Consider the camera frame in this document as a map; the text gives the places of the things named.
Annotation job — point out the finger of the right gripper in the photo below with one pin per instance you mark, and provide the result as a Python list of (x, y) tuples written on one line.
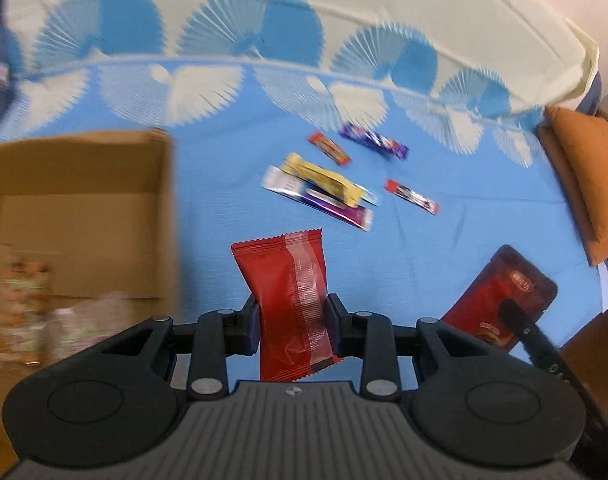
[(544, 355)]

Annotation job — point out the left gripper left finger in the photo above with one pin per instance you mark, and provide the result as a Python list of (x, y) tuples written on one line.
[(215, 337)]

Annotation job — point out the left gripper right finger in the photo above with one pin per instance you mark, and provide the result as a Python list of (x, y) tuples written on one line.
[(372, 338)]

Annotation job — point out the dark red snack pouch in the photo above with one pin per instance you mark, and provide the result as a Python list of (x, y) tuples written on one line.
[(507, 276)]

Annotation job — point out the red foil snack packet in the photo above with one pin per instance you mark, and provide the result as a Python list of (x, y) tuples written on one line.
[(287, 277)]

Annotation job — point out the yellow snack wrapper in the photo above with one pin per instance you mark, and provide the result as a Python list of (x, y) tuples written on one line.
[(347, 191)]

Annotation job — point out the red black snack bar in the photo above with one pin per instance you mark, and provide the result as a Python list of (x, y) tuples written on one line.
[(411, 196)]

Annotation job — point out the silver purple snack pouch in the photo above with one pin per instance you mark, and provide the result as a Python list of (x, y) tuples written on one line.
[(277, 181)]

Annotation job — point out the clear bag of pastel candies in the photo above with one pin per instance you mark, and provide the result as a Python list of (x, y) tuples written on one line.
[(74, 329)]

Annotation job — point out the brown cardboard box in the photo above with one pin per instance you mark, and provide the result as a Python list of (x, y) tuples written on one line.
[(99, 208)]

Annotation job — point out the small red orange bar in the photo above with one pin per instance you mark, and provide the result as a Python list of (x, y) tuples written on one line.
[(330, 148)]

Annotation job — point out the purple candy bar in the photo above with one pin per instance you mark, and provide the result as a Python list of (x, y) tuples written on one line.
[(374, 141)]

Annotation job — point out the clear bag of mixed nuts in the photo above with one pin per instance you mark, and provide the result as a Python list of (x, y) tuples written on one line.
[(25, 291)]

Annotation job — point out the orange cushion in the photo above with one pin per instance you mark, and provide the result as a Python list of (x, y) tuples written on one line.
[(576, 145)]

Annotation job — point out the blue white fan-pattern sheet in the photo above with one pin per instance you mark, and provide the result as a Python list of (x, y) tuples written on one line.
[(241, 84)]

